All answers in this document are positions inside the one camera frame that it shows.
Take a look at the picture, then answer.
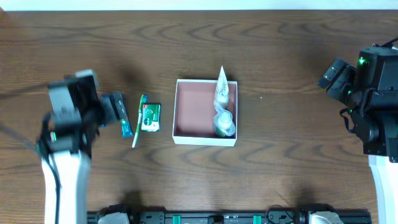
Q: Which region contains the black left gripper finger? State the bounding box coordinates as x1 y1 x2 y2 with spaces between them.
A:
101 95 117 124
111 91 128 120

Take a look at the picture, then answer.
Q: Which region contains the white leaf-print tube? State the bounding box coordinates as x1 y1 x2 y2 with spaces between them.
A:
213 67 229 109

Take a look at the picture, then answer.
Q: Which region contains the clear pump spray bottle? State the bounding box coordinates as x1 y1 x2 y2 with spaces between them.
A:
213 102 236 138

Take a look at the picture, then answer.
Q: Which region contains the blue disposable razor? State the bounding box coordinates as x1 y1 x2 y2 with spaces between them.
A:
100 95 111 127

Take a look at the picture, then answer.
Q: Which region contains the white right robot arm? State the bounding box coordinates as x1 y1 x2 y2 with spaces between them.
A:
318 42 397 223

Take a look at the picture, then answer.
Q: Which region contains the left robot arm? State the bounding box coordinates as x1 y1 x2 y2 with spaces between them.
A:
35 70 127 223

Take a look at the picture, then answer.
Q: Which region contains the red green toothpaste tube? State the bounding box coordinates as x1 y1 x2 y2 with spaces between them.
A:
119 96 134 139

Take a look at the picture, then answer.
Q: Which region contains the green white toothbrush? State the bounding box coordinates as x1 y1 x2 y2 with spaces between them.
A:
132 94 147 148

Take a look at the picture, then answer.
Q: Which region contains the green soap packet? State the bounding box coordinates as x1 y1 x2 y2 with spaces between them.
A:
141 104 161 132

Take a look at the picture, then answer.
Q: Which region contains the white box pink interior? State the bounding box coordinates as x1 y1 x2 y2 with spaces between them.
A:
172 79 238 147

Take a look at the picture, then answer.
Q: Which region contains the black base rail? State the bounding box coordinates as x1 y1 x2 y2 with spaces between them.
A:
87 203 373 224

